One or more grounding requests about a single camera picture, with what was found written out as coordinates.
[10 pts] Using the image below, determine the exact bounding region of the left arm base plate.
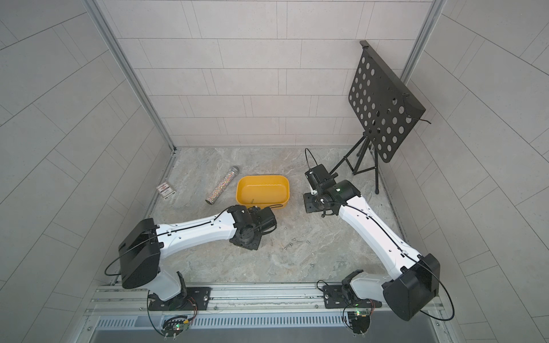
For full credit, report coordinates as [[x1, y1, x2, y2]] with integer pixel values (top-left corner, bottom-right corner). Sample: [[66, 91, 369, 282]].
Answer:
[[147, 287, 212, 312]]

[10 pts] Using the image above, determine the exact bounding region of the right controller circuit board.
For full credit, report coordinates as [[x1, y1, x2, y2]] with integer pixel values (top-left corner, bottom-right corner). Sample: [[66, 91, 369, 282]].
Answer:
[[345, 311, 371, 335]]

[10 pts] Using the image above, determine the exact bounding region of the black perforated music stand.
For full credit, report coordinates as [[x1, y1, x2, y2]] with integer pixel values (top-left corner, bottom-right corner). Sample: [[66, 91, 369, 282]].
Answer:
[[330, 40, 426, 177]]

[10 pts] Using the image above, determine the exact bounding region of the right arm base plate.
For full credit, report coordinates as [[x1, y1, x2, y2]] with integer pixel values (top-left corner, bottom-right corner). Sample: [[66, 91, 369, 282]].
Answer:
[[320, 284, 383, 310]]

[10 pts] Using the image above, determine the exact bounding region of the aluminium mounting rail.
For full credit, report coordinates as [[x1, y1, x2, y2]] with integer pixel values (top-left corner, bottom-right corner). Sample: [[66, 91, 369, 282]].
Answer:
[[83, 280, 445, 317]]

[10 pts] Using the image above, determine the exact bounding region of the controller circuit board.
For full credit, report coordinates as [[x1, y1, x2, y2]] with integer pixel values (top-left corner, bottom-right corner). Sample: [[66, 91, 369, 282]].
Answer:
[[345, 311, 371, 335], [162, 315, 190, 340]]

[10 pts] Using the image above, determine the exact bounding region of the yellow plastic storage box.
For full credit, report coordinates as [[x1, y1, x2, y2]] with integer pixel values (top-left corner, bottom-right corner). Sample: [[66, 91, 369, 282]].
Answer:
[[236, 175, 290, 208]]

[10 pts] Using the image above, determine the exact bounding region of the left controller circuit board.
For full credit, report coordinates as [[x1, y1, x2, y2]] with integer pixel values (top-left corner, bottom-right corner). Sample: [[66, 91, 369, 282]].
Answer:
[[162, 315, 190, 340]]

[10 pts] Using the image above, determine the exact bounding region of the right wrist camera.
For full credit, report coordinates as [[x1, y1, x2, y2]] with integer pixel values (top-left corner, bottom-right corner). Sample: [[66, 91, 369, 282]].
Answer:
[[305, 164, 338, 192]]

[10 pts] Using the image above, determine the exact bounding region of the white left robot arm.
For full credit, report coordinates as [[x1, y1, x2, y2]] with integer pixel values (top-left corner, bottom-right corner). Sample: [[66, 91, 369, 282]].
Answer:
[[116, 205, 277, 302]]

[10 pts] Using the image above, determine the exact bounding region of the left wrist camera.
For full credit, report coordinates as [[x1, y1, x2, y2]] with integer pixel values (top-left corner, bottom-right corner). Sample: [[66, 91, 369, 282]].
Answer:
[[248, 207, 277, 236]]

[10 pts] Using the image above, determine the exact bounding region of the playing card box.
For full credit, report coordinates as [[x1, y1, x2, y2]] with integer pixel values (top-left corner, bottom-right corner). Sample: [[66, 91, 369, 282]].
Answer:
[[156, 182, 176, 199]]

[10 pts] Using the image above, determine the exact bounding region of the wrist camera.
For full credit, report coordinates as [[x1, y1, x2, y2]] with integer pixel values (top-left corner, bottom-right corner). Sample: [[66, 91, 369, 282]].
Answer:
[[248, 207, 277, 236], [305, 164, 338, 192]]

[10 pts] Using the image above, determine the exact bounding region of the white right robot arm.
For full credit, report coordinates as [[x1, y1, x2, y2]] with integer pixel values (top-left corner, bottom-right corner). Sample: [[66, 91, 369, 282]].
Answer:
[[304, 180, 445, 321]]

